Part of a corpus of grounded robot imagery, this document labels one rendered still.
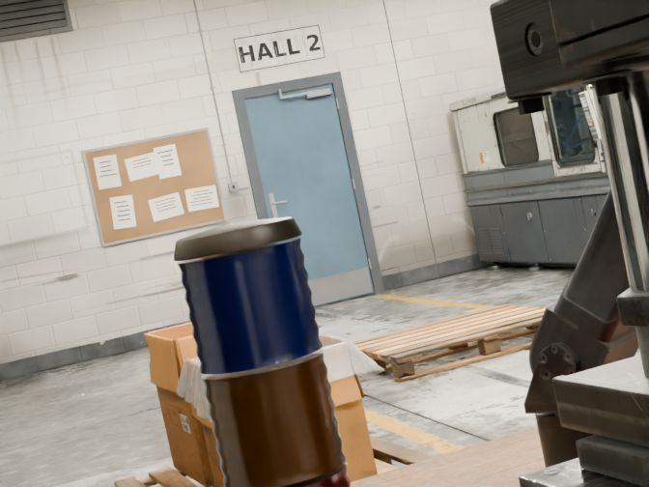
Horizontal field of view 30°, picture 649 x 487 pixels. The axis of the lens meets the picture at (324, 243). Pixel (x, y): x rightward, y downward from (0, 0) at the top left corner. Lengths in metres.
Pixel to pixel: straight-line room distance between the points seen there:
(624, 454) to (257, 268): 0.29
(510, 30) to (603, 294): 0.41
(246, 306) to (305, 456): 0.05
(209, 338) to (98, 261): 11.04
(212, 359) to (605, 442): 0.30
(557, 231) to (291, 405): 10.26
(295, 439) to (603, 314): 0.65
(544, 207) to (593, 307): 9.75
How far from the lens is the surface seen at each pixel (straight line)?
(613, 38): 0.50
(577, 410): 0.64
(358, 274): 11.89
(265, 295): 0.35
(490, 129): 11.49
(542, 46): 0.59
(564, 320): 1.00
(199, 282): 0.35
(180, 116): 11.57
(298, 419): 0.35
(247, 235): 0.35
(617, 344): 1.00
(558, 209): 10.50
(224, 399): 0.36
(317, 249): 11.77
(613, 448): 0.60
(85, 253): 11.39
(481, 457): 1.25
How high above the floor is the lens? 1.21
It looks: 3 degrees down
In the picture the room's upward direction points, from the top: 12 degrees counter-clockwise
